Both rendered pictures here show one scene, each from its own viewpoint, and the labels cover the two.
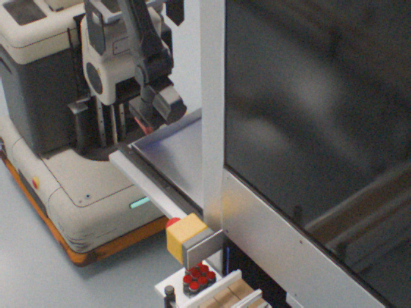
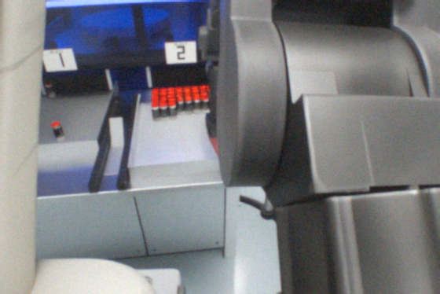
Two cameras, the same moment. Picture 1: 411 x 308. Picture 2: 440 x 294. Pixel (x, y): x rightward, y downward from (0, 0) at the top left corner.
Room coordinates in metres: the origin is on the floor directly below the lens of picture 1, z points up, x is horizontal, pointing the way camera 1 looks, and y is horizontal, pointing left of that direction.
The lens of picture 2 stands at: (2.03, 0.37, 1.31)
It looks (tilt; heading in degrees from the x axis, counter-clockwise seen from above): 36 degrees down; 210
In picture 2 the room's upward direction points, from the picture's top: straight up
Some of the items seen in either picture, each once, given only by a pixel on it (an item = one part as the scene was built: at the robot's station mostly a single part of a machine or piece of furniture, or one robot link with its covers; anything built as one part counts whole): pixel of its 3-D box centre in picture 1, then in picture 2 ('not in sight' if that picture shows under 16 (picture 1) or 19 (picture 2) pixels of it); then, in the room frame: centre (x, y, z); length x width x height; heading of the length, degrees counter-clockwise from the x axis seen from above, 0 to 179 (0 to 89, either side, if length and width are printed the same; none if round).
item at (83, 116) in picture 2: not in sight; (62, 114); (1.62, -0.36, 0.90); 0.34 x 0.26 x 0.04; 38
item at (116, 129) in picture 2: not in sight; (113, 144); (1.66, -0.11, 0.91); 0.14 x 0.03 x 0.06; 37
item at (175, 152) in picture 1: (216, 162); (186, 125); (1.50, -0.03, 0.90); 0.34 x 0.26 x 0.04; 38
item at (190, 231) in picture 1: (189, 240); not in sight; (1.17, 0.03, 1.00); 0.08 x 0.07 x 0.07; 38
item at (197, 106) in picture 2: not in sight; (185, 106); (1.43, -0.08, 0.90); 0.18 x 0.02 x 0.05; 128
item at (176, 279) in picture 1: (197, 293); not in sight; (1.13, 0.02, 0.87); 0.14 x 0.13 x 0.02; 38
